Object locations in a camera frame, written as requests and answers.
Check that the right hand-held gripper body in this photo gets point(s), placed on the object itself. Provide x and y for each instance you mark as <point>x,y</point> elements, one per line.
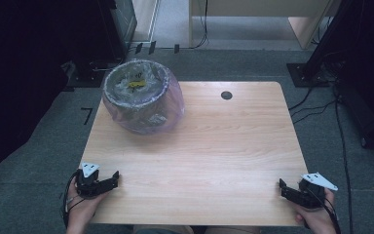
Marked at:
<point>315,188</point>

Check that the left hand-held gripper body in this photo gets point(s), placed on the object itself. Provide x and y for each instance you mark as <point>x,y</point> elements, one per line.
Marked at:
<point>89,182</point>

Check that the person's left hand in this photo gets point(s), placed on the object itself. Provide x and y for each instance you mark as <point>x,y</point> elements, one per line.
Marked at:
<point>84,211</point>

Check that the person's right hand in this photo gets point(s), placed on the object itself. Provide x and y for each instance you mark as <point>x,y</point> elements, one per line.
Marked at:
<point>318,219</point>

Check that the grey bin with plastic bag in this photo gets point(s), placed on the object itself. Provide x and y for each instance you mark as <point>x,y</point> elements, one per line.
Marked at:
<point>142,104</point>

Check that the yellow wrapper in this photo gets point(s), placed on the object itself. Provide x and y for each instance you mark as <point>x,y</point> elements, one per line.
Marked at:
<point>137,84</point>

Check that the dark stand base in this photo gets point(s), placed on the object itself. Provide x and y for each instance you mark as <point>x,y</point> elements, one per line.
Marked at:
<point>91,73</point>

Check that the dark curtain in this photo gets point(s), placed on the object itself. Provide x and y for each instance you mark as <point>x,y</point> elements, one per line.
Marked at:
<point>370,71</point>
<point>19,81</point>

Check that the dark glass cabinet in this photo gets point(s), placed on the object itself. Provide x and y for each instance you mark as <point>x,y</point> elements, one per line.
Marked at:
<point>123,26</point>

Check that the light wooden desk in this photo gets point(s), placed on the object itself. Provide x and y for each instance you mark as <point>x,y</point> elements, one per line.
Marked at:
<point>259,19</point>

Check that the black stand with base plate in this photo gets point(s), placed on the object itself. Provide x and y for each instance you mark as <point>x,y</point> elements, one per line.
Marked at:
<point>318,58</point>

